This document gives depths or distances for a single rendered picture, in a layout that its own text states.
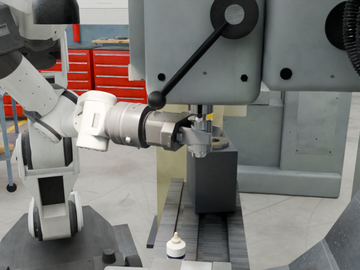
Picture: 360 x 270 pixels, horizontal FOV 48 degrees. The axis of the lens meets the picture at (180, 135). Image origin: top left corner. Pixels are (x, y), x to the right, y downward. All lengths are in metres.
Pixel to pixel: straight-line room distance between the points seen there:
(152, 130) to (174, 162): 1.88
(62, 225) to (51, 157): 0.32
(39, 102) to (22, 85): 0.06
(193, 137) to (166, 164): 1.91
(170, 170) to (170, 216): 1.50
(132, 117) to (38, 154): 0.67
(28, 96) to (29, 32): 0.15
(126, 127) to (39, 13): 0.26
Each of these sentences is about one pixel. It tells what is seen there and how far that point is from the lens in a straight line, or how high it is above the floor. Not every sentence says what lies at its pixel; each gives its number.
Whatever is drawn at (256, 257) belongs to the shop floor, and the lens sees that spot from 2.69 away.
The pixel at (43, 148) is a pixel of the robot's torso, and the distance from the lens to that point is 1.41.
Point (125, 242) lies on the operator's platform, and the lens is 2.05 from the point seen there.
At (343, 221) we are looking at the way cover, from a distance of 1.04.
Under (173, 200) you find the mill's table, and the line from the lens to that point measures 1.27.
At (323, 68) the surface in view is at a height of 1.38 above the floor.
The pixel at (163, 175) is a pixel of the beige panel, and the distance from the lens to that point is 2.68.
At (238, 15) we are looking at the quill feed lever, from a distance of 0.61.
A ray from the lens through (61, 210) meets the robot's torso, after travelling 1.60.
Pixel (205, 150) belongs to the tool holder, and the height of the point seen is 1.21.
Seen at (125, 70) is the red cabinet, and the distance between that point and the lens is 5.39.
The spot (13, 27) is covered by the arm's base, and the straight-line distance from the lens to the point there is 1.01.
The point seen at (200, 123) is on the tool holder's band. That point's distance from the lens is 0.75.
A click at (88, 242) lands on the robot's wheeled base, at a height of 0.57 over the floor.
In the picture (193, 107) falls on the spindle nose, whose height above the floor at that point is 1.29.
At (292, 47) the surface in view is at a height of 1.41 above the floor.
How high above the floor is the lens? 1.46
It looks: 17 degrees down
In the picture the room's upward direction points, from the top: straight up
